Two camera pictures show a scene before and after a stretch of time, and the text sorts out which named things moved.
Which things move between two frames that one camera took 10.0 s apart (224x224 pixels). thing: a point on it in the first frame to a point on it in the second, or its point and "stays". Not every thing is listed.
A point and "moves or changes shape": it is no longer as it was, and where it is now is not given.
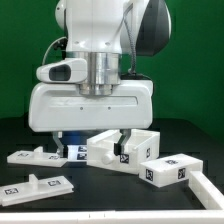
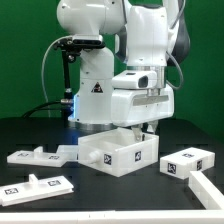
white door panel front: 35,190 stays
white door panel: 36,157 stays
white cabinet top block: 169,170 moves or changes shape
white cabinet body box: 143,145 moves or changes shape
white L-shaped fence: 206,191 stays
